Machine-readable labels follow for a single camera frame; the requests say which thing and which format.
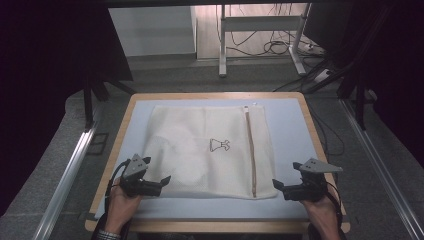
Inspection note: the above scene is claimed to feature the black curtain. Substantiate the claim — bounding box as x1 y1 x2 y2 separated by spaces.
304 0 424 168
0 0 134 218

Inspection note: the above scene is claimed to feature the black floor frame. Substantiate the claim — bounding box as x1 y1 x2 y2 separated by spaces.
86 132 110 156

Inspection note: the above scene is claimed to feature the thin black floor cable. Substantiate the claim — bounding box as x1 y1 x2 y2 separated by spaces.
308 105 346 158

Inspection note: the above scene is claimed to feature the aluminium floor rail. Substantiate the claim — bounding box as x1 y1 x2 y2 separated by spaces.
338 98 424 240
31 124 98 240

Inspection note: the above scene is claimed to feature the white metal desk frame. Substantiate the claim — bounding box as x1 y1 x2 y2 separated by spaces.
218 3 313 78

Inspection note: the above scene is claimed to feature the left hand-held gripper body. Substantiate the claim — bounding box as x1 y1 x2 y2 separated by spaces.
119 153 164 198

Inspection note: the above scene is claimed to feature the black metal stand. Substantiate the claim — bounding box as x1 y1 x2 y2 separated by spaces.
335 64 368 132
82 74 137 132

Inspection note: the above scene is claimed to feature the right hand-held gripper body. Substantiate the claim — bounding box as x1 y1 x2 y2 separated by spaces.
283 158 344 203

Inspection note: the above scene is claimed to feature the white panel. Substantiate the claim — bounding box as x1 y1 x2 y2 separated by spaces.
107 5 198 58

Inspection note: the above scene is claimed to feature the person's right hand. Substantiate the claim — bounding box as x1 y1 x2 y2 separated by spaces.
299 185 342 228

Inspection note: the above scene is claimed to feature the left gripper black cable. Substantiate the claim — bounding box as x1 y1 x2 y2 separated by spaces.
104 158 132 218

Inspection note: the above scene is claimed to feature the person's left hand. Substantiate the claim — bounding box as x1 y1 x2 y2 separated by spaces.
105 178 143 235

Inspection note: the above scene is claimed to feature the white mesh laundry bag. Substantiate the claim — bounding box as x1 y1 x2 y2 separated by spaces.
141 104 280 200

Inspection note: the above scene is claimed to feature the wooden table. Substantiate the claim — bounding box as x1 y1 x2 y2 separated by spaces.
84 92 352 234

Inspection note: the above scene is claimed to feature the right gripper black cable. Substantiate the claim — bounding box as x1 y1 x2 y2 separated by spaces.
324 173 345 234

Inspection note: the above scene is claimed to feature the white power strip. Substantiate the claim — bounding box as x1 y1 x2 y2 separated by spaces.
313 68 333 84

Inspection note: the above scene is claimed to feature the tangle of black floor cables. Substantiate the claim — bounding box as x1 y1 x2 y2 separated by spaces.
226 3 325 58

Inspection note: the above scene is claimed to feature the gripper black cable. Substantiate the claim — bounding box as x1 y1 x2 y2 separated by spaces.
104 158 132 218
324 173 345 234

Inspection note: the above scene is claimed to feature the light blue table mat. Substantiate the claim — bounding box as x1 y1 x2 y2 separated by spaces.
94 97 333 221

